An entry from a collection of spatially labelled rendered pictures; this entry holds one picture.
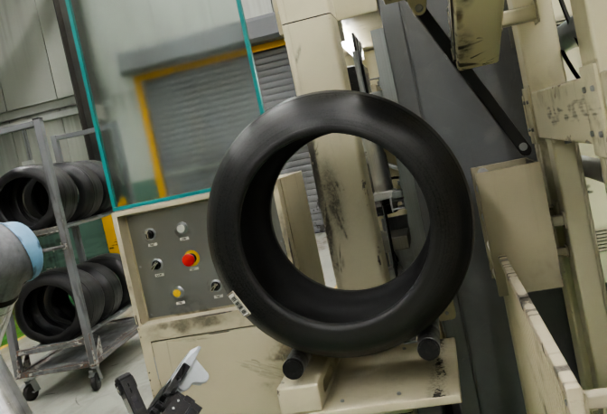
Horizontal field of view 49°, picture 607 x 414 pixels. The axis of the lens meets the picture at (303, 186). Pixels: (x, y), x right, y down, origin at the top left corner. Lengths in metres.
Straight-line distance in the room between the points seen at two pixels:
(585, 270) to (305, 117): 0.77
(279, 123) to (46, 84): 11.06
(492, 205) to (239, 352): 0.94
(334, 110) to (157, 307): 1.14
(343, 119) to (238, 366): 1.06
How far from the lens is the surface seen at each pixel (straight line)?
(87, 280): 5.05
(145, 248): 2.20
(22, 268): 1.30
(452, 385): 1.45
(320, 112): 1.31
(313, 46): 1.70
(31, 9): 12.56
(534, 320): 1.12
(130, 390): 1.31
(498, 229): 1.62
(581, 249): 1.67
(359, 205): 1.69
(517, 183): 1.61
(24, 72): 12.53
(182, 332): 2.17
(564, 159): 1.64
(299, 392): 1.43
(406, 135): 1.29
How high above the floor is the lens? 1.33
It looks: 3 degrees down
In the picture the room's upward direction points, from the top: 12 degrees counter-clockwise
